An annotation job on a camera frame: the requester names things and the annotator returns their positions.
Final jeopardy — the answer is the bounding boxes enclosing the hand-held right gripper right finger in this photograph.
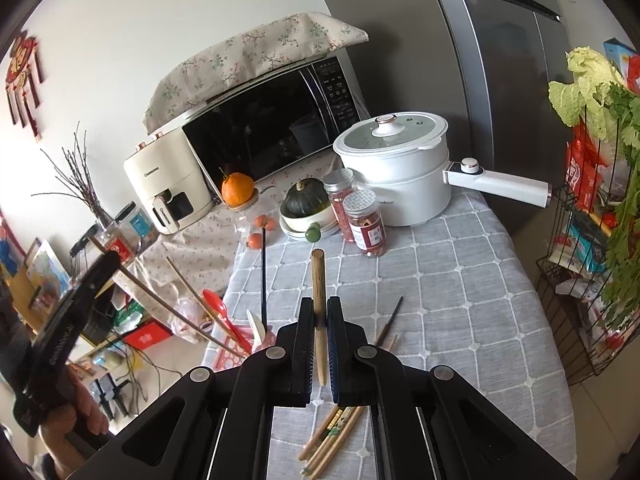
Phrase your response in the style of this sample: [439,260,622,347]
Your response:
[325,296,576,480]

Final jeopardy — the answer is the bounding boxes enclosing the dark green kabocha squash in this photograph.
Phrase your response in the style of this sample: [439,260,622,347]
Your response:
[280,181,331,219]

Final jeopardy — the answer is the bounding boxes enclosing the grey refrigerator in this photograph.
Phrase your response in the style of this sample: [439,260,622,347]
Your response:
[305,0,596,242]

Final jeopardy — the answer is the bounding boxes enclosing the floral cloth cover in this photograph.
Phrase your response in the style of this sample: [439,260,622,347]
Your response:
[142,11,370,134]

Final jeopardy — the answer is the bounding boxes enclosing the black chopstick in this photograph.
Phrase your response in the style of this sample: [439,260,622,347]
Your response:
[259,230,269,332]

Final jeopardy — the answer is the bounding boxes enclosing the person's left hand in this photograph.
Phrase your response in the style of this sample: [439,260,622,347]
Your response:
[40,365,112,480]

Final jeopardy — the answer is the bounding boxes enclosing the plain brown chopstick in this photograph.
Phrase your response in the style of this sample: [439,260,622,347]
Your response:
[90,237,249,360]
[166,256,214,322]

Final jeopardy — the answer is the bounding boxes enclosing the cream air fryer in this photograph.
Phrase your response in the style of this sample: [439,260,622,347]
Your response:
[123,132,214,235]

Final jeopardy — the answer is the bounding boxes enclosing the large orange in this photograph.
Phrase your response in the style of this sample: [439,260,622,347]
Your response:
[221,167,256,207]

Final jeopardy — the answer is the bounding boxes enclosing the red bag with blue box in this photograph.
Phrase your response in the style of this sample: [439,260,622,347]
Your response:
[602,37,640,97]

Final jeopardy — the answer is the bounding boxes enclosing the red knot wall ornament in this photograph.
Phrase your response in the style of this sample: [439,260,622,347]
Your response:
[4,35,46,144]

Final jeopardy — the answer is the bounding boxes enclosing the white plastic spoon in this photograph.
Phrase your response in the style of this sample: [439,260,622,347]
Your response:
[246,308,269,356]

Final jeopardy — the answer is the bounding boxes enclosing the black wire rack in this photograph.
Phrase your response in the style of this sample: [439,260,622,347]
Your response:
[535,110,640,387]

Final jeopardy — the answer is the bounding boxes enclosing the white electric cooking pot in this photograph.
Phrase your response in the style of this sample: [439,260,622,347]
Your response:
[333,111,554,227]

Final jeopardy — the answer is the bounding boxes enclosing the clear plastic bag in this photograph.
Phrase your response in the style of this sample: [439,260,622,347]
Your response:
[170,280,222,337]

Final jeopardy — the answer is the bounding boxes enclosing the red box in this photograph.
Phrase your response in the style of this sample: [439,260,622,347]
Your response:
[122,321,174,352]

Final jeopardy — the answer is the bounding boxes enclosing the black and blue device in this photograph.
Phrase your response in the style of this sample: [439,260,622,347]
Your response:
[90,374,132,421]

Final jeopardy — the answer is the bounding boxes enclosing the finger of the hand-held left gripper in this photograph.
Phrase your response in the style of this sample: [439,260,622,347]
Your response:
[70,251,122,313]

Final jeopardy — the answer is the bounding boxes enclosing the grey checked tablecloth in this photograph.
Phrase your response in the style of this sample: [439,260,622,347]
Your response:
[200,192,574,480]

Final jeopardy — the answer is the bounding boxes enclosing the dried branches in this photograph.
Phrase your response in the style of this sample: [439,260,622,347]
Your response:
[31,121,114,227]

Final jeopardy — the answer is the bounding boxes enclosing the bunch of green celery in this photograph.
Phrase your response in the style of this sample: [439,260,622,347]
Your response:
[597,82,640,347]

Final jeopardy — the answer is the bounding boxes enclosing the light wooden chopstick dark band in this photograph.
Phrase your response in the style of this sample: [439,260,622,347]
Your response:
[310,248,329,387]

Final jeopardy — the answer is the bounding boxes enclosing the white bowl with green knob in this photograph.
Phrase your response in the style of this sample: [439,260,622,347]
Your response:
[279,205,341,242]

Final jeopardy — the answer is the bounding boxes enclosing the pink perforated utensil holder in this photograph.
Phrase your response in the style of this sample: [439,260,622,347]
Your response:
[214,324,274,374]

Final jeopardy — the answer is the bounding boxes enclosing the red label spice jar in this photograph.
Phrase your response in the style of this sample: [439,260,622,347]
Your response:
[342,190,389,257]

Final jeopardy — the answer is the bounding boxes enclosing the napa cabbage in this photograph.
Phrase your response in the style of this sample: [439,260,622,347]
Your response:
[548,46,629,142]

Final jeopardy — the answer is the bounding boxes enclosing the blue label clear container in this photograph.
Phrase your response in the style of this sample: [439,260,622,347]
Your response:
[115,202,159,252]

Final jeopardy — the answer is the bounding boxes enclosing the red snack packet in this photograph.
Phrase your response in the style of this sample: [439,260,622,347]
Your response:
[565,125,609,212]

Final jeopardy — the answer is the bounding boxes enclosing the black microwave oven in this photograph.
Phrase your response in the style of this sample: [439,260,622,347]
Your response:
[181,55,369,187]

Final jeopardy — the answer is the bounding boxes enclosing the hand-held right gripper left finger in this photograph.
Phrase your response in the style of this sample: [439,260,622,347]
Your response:
[107,297,318,480]

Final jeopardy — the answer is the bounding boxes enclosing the red silicone spoon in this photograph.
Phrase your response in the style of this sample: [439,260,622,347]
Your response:
[202,288,251,356]

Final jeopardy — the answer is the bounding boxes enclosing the red label glass jar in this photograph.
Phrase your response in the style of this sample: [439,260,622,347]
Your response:
[102,225,139,262]

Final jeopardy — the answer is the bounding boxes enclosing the small floral tablecloth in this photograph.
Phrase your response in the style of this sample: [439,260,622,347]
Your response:
[117,150,346,342]

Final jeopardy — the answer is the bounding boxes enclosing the wooden shelf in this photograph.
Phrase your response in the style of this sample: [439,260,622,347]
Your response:
[0,240,151,377]

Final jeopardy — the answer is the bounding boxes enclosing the spice jar of red berries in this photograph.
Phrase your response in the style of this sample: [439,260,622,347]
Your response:
[322,169,357,244]

